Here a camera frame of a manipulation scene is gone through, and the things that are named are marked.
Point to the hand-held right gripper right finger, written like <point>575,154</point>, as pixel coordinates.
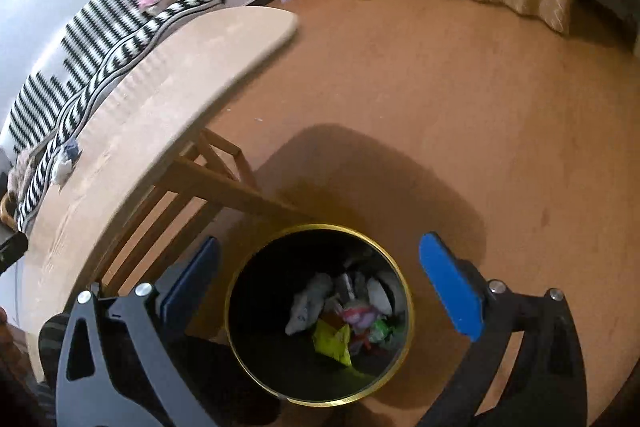
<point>450,287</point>

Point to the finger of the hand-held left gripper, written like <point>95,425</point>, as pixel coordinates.
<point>12,248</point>

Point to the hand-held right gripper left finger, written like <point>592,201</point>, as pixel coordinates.
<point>192,277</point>

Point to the white wrapper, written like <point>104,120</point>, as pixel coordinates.
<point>382,294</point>

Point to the black bin with gold rim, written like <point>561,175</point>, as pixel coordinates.
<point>265,307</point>

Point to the pink colourful wrapper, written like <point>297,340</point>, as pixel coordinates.
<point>357,314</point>

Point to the white paper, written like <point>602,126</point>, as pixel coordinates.
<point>307,307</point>

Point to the yellow-green wrapper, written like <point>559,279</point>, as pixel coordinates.
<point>332,342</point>

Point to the wooden sofa armrest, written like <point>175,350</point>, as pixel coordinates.
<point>6,209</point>

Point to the patterned cloth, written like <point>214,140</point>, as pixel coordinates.
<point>22,172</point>

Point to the light wooden table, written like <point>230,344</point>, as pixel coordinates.
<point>225,192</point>

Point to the white crumpled tissue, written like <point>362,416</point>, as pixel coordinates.
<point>62,169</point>

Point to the person's dark clothing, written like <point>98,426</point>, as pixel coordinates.
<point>50,347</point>

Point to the small blue wrapper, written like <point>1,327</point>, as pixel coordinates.
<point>72,150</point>

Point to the striped sofa seat cushion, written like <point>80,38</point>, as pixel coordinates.
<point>115,57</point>

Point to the striped sofa back cushion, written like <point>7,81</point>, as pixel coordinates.
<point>85,32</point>

